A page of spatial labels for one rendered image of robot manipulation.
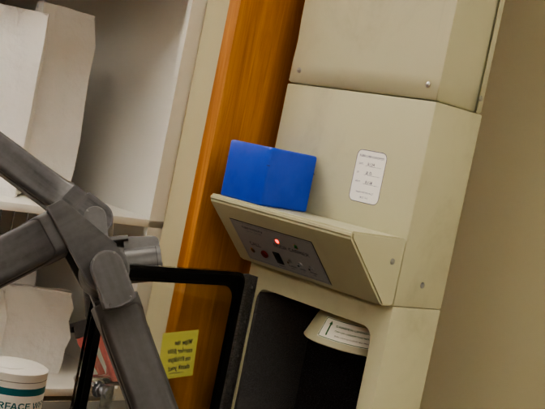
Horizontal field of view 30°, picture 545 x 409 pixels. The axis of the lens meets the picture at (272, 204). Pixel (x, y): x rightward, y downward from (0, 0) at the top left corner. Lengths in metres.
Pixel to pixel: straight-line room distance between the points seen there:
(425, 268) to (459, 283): 0.44
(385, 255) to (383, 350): 0.14
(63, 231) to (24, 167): 0.45
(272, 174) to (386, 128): 0.18
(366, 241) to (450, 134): 0.22
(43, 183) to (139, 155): 1.09
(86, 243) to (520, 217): 0.90
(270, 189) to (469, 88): 0.33
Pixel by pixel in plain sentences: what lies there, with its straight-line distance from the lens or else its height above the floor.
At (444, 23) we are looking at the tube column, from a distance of 1.50.
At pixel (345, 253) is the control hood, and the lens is 1.43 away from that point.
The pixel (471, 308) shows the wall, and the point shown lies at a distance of 1.93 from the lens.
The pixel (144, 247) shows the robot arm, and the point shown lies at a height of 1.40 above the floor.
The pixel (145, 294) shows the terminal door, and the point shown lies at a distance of 1.55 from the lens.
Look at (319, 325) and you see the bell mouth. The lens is 1.61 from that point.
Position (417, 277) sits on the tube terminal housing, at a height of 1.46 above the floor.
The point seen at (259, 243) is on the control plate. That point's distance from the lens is 1.60.
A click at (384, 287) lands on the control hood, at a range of 1.46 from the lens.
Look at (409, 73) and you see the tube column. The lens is 1.52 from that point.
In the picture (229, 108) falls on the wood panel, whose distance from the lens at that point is 1.69.
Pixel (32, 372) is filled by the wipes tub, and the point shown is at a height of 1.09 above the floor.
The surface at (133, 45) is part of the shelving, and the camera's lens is 2.85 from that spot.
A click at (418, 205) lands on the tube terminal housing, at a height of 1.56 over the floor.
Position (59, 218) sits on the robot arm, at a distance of 1.25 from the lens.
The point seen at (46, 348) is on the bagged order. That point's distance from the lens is 2.68.
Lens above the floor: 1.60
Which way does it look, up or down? 3 degrees down
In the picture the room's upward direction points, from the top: 12 degrees clockwise
